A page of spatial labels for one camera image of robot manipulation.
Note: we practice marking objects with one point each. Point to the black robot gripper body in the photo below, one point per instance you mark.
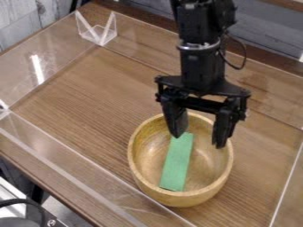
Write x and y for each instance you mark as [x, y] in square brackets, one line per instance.
[200, 88]

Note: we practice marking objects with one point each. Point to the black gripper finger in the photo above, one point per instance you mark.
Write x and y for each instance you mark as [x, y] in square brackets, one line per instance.
[225, 119]
[175, 116]

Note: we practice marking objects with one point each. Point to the green rectangular block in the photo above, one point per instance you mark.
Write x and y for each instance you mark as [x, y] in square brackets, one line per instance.
[176, 163]

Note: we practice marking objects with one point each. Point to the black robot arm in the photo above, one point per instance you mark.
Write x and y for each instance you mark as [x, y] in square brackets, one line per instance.
[203, 21]

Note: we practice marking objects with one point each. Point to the brown wooden bowl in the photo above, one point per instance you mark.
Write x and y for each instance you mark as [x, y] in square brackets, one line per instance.
[209, 163]

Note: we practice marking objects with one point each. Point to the clear acrylic tray walls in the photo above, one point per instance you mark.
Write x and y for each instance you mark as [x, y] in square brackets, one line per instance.
[81, 131]

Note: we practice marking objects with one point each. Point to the clear acrylic corner bracket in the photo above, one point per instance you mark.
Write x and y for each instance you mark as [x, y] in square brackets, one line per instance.
[97, 34]

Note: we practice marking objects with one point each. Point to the black metal bracket with screw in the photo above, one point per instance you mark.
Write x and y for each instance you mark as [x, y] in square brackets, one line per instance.
[52, 221]

